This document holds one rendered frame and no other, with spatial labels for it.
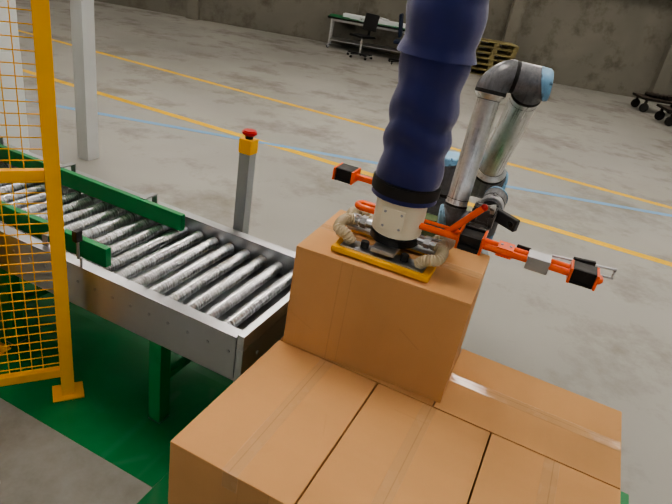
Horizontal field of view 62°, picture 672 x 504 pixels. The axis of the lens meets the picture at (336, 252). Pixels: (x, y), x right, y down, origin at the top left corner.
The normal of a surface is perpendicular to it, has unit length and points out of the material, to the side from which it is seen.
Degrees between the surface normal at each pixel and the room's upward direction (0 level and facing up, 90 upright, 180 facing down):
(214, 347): 90
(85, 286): 90
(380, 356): 90
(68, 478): 0
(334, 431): 0
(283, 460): 0
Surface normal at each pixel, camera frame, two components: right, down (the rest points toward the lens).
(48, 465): 0.16, -0.88
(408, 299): -0.38, 0.36
